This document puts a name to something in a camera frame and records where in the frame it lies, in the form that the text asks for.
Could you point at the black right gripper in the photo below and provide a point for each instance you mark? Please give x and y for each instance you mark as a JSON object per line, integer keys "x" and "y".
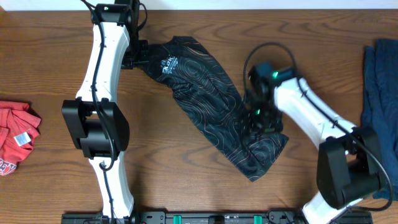
{"x": 251, "y": 124}

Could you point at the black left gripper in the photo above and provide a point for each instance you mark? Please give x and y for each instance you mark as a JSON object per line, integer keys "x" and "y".
{"x": 144, "y": 60}

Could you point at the black patterned shirt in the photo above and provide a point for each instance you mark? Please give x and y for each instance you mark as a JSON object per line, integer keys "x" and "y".
{"x": 206, "y": 94}

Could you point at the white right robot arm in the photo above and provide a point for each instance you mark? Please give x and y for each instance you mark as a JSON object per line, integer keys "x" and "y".
{"x": 349, "y": 164}

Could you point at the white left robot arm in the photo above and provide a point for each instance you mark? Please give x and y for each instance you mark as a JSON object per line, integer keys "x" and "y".
{"x": 96, "y": 124}

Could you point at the navy blue garment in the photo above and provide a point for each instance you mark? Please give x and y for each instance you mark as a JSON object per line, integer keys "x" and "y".
{"x": 380, "y": 101}

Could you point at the red crumpled shirt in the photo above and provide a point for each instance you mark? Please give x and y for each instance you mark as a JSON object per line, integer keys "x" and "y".
{"x": 19, "y": 129}

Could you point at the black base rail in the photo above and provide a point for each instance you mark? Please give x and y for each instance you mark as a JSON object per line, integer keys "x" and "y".
{"x": 275, "y": 217}

